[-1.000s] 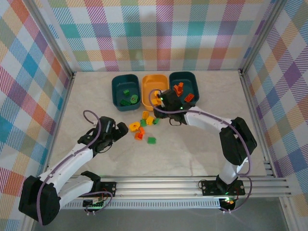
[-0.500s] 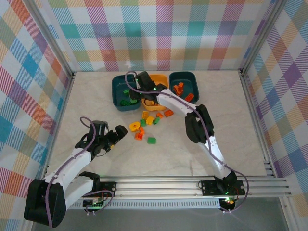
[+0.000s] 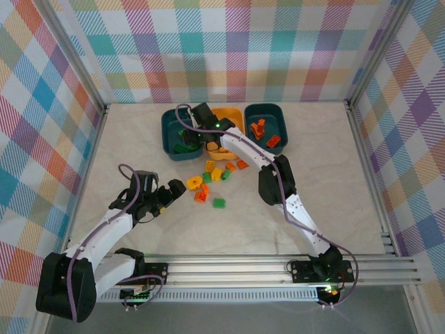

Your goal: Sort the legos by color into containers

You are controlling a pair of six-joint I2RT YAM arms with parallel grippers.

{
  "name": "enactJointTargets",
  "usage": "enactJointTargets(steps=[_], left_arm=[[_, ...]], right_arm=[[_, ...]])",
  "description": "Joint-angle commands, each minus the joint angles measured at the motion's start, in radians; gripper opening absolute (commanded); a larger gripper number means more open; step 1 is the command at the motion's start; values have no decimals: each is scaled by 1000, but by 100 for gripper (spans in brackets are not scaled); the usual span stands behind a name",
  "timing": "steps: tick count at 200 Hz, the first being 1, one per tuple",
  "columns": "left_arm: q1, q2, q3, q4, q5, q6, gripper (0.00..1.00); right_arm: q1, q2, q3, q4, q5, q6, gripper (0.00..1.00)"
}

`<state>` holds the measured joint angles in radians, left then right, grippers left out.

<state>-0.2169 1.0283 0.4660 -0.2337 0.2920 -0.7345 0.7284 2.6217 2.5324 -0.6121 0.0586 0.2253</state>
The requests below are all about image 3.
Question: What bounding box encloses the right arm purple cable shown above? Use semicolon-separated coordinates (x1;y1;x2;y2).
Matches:
175;103;361;309

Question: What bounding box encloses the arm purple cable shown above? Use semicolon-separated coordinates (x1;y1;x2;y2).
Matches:
175;103;361;309
67;163;166;323

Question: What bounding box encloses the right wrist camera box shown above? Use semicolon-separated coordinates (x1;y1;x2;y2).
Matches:
190;103;216;123

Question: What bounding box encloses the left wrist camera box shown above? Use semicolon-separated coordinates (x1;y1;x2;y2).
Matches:
133;170;159;192

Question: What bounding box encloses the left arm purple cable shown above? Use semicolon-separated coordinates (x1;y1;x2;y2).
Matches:
67;163;166;323

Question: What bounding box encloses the yellow plastic container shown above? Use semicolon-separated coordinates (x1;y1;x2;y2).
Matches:
204;106;244;161

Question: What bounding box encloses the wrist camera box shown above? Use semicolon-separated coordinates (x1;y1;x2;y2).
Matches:
133;170;159;192
190;103;216;123

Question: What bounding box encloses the plaid fabric panel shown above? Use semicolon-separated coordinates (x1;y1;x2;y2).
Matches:
350;0;445;314
44;0;407;105
0;0;105;334

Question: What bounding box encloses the teal plastic container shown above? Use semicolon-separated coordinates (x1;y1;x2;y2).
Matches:
161;106;204;161
243;103;289;157

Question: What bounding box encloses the aluminium frame post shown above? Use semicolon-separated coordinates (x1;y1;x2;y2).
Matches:
346;0;418;109
36;0;111;116

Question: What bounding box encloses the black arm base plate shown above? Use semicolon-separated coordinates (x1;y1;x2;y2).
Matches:
114;262;169;287
290;259;355;283

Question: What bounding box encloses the slotted grey cable duct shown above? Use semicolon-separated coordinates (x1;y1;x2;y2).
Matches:
95;291;321;303

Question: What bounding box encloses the aluminium frame rail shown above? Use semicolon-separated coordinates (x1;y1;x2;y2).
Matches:
346;102;401;257
58;104;111;262

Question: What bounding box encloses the small electronics board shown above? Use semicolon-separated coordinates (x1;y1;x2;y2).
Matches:
318;284;343;301
120;287;156;309

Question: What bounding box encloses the aluminium mounting rail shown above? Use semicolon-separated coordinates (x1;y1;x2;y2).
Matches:
93;253;423;292

